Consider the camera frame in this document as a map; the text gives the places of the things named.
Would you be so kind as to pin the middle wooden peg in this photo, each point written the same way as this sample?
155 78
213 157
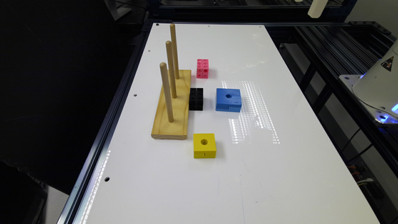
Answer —
173 89

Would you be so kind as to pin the blue block with hole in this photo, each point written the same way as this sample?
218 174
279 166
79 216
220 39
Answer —
228 100

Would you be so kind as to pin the black aluminium table frame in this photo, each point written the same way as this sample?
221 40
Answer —
301 150

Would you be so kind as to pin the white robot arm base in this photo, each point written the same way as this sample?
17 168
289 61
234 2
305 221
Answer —
376 90

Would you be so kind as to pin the front wooden peg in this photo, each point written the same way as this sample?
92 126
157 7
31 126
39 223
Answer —
167 94

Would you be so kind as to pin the wooden peg board base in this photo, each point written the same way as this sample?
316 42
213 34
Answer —
162 128

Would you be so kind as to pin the wooden peg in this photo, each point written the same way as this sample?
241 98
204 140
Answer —
167 94
174 49
173 89

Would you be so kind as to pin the black interlocking cube block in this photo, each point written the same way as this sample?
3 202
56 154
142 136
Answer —
196 99

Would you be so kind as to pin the rear wooden peg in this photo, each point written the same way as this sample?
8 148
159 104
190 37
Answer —
174 49

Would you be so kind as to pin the pink interlocking cube block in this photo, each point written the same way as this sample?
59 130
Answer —
202 68

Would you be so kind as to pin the yellow block with hole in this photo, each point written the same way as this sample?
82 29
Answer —
204 146

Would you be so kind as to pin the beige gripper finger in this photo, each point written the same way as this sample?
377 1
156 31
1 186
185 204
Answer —
317 8

